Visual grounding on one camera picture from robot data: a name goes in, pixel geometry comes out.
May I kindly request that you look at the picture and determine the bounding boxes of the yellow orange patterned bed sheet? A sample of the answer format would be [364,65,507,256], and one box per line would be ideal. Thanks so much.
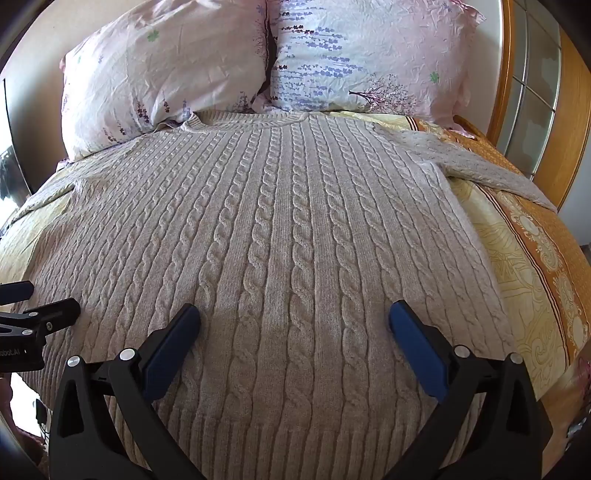
[0,108,591,462]

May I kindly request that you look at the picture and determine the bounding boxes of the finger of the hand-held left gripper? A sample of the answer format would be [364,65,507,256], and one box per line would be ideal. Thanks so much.
[0,297,82,342]
[0,280,36,306]

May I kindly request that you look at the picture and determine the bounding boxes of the lavender print pillow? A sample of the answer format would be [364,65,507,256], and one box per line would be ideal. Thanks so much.
[252,0,486,117]

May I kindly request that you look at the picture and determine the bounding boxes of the wooden bed frame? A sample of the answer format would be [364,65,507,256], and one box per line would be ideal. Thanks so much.
[452,114,536,178]

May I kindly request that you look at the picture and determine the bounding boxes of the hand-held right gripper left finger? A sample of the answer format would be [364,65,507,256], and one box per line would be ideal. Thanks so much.
[48,304,209,480]

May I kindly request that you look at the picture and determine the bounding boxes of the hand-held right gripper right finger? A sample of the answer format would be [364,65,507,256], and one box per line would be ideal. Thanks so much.
[382,299,553,480]

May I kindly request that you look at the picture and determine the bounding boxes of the beige cable knit sweater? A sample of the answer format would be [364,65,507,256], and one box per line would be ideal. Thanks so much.
[7,111,559,480]

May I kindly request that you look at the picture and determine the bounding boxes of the pink floral pillow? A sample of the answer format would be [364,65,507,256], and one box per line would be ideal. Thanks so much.
[59,0,271,162]

